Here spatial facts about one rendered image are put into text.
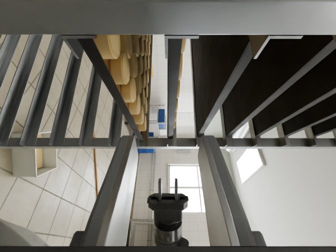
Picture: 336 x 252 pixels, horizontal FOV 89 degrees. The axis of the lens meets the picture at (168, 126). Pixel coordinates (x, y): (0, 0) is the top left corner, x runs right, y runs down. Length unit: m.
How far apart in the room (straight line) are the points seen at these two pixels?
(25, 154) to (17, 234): 1.06
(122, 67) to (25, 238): 0.36
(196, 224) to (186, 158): 1.84
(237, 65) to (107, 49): 0.17
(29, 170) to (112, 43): 1.33
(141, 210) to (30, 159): 4.03
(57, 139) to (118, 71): 0.43
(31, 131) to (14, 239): 0.35
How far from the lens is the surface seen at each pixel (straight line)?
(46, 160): 1.67
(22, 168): 1.53
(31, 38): 0.93
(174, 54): 0.22
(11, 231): 0.47
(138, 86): 0.41
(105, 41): 0.23
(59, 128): 0.66
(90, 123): 0.62
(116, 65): 0.28
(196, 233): 5.12
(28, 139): 0.71
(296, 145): 0.68
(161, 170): 5.45
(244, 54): 0.24
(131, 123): 0.40
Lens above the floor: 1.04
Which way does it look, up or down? level
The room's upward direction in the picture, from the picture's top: 90 degrees clockwise
